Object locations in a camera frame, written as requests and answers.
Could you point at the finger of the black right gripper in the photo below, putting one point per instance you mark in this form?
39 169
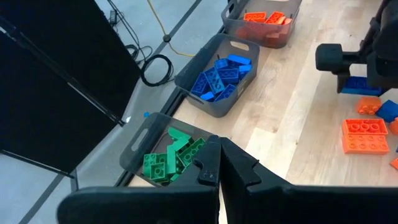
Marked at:
329 57

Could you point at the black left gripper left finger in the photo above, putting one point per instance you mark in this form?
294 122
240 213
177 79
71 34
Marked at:
140 205

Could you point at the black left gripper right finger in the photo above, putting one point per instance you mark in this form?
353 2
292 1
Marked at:
295 205

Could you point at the small green toy brick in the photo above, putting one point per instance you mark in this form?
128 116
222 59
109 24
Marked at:
161 158
159 171
174 178

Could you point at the long blue toy brick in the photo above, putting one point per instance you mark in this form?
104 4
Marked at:
214 80
199 84
357 86
239 59

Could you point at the long green toy brick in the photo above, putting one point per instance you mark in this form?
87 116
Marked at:
171 160
191 152
148 165

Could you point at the small orange toy brick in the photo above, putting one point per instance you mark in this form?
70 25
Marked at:
369 105

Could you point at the small blue toy brick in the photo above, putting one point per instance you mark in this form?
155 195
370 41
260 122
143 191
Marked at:
222 63
207 96
388 110
245 71

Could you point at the long orange toy brick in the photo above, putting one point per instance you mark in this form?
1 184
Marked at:
255 16
395 126
364 127
365 144
274 18
395 163

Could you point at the grey plastic bin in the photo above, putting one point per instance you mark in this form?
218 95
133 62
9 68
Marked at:
264 34
199 62
136 155

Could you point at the small blue floor sticker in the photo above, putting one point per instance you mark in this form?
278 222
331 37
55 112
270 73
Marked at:
146 114

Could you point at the black folding partition screen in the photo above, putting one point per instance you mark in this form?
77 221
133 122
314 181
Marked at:
46 77

